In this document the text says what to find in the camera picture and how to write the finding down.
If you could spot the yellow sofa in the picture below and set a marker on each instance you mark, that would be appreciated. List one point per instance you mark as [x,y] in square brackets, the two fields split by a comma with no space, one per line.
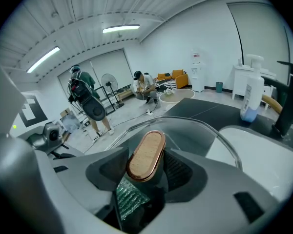
[180,78]

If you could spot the white pump soap bottle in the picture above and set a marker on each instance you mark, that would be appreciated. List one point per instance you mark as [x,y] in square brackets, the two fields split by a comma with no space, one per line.
[254,94]

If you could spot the white vanity cabinet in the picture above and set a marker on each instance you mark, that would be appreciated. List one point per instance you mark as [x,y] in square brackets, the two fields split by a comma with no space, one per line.
[239,82]

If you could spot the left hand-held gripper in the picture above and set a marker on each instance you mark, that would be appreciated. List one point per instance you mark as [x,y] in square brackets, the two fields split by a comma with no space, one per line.
[50,135]

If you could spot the white table flowers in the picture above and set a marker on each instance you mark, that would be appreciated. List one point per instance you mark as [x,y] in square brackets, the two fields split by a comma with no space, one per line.
[169,92]

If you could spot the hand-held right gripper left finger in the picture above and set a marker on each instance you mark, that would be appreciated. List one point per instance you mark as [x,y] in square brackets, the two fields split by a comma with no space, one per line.
[63,191]

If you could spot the small cardboard box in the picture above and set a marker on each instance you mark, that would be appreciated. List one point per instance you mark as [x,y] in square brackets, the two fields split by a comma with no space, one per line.
[66,112]

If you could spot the white power strip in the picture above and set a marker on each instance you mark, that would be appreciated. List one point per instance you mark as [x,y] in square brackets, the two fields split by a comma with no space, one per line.
[150,112]

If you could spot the marbled picture panel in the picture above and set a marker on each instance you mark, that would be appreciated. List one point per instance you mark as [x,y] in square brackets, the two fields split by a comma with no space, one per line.
[70,123]

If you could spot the white sink basin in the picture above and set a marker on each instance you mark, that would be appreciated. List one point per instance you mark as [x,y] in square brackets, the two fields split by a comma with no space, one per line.
[258,160]

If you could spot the round white rimmed table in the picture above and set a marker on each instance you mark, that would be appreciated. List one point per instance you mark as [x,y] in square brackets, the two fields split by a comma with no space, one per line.
[178,96]

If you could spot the black faucet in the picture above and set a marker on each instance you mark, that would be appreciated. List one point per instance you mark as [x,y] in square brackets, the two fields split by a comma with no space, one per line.
[290,106]

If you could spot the white water dispenser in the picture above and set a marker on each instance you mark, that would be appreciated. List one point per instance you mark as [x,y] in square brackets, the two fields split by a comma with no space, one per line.
[197,77]

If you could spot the black sink counter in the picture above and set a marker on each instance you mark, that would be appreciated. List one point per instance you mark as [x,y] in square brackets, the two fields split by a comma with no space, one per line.
[210,108]

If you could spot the striped black white blanket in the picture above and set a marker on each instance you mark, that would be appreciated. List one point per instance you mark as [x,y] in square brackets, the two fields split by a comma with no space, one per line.
[164,84]

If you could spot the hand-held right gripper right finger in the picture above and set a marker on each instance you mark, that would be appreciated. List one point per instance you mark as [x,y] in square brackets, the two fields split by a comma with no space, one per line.
[210,203]

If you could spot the low wooden bench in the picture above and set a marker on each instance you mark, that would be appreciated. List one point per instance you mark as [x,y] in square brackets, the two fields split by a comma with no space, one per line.
[124,94]

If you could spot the green waste bin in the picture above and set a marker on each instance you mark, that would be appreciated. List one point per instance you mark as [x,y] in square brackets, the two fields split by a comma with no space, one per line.
[219,87]

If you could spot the long ceiling light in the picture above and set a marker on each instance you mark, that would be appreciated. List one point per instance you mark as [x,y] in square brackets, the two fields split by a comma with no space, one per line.
[120,28]
[42,60]

